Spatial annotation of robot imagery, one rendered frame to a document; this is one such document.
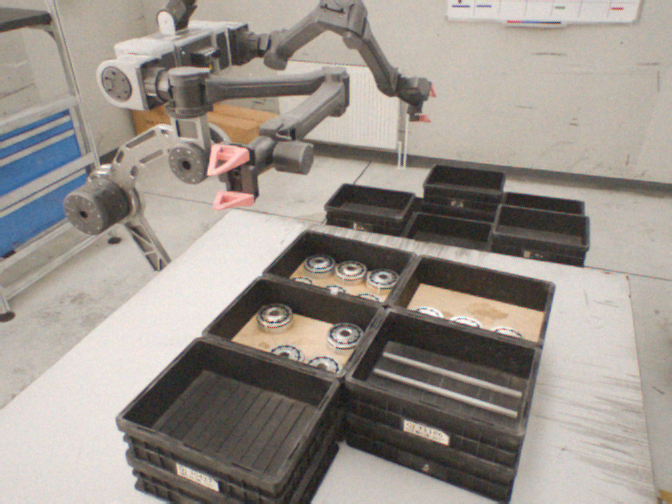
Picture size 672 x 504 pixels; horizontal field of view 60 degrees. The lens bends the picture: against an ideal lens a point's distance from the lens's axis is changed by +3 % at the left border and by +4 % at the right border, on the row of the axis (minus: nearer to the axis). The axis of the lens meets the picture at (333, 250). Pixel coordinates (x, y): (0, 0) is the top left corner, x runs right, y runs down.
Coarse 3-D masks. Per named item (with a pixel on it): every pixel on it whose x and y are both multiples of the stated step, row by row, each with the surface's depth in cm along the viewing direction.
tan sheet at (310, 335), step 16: (256, 320) 166; (304, 320) 165; (240, 336) 160; (256, 336) 160; (272, 336) 160; (288, 336) 160; (304, 336) 159; (320, 336) 159; (304, 352) 154; (320, 352) 154
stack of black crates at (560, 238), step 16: (512, 208) 276; (528, 208) 274; (496, 224) 261; (512, 224) 280; (528, 224) 277; (544, 224) 275; (560, 224) 272; (576, 224) 269; (496, 240) 257; (512, 240) 254; (528, 240) 251; (544, 240) 249; (560, 240) 269; (576, 240) 269; (528, 256) 255; (544, 256) 253; (560, 256) 251; (576, 256) 248
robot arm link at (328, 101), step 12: (336, 72) 141; (324, 84) 141; (336, 84) 140; (312, 96) 134; (324, 96) 134; (336, 96) 138; (300, 108) 126; (312, 108) 127; (324, 108) 131; (336, 108) 140; (288, 120) 117; (300, 120) 119; (312, 120) 125; (288, 132) 114; (300, 132) 120
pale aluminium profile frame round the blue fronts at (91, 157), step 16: (48, 0) 295; (64, 32) 306; (64, 48) 307; (64, 64) 312; (80, 96) 322; (80, 112) 324; (80, 128) 330; (80, 160) 327; (96, 160) 342; (48, 176) 308; (64, 176) 318; (16, 192) 292; (32, 192) 300; (0, 208) 285; (64, 224) 327; (32, 240) 311; (48, 240) 318; (80, 240) 344; (112, 240) 368; (16, 256) 301; (64, 256) 331; (0, 272) 294; (32, 272) 315; (48, 272) 322; (0, 288) 295; (16, 288) 304; (0, 304) 297; (0, 320) 301
